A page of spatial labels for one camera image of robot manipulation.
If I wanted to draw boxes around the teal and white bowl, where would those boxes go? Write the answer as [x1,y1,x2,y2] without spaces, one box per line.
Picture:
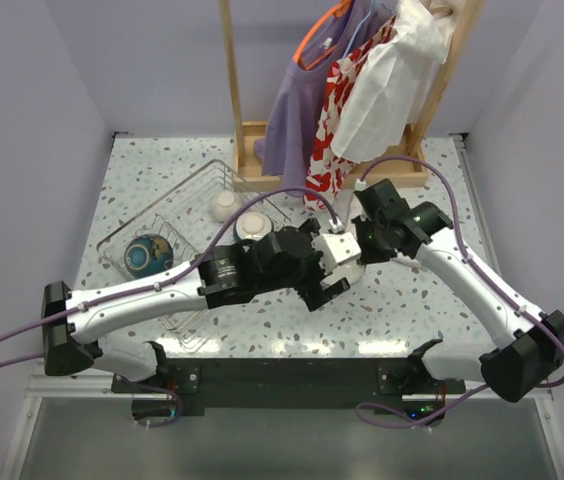
[234,212,273,241]

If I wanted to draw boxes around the white ribbed bowl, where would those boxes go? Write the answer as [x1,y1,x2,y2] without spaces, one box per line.
[333,262,366,286]

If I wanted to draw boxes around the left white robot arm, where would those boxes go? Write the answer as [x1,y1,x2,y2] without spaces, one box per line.
[42,219,361,392]

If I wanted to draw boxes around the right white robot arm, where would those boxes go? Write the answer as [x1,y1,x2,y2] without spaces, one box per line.
[353,180,564,403]

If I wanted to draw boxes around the wooden clothes rack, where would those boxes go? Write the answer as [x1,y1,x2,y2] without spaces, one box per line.
[219,1,484,191]

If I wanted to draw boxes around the folded white cloth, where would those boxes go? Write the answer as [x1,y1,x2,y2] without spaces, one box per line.
[336,188,443,226]

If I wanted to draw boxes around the red white floral garment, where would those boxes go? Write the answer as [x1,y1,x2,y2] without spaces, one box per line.
[306,15,396,203]

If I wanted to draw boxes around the purple shirt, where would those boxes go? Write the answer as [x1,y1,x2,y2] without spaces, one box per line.
[255,3,351,187]

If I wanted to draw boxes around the white hanging garment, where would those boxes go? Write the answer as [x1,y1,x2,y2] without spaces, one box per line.
[331,1,465,163]

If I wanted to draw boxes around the blue floral bowl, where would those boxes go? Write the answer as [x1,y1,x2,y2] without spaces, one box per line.
[123,234,174,279]

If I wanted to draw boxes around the orange hanger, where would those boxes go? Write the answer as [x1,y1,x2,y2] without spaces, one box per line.
[293,0,356,71]

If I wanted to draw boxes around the blue hanger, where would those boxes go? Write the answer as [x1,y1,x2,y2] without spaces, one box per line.
[337,0,396,58]

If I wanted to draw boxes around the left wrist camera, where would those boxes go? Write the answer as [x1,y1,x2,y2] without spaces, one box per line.
[311,230,362,274]

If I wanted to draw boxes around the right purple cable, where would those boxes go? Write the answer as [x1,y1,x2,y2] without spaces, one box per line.
[354,155,564,429]

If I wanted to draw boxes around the wire dish rack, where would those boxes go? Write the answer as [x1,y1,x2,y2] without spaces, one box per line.
[95,158,293,349]

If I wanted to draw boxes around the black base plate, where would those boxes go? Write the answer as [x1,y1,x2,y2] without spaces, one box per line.
[111,358,465,419]

